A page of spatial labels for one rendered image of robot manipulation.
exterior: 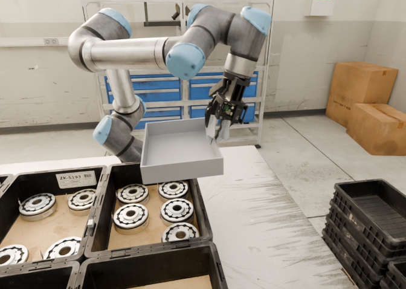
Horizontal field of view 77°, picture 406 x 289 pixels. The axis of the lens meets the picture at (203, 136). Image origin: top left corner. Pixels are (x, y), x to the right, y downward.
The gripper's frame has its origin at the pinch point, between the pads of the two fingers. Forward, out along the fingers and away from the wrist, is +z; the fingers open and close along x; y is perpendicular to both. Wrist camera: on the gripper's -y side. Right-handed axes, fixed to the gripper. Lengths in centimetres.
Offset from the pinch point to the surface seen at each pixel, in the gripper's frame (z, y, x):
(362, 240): 39, -3, 88
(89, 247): 24.3, 18.3, -28.2
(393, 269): 37, 13, 87
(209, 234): 16.4, 20.6, -1.2
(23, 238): 40, 1, -47
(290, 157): 69, -150, 153
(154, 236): 29.9, 8.7, -11.4
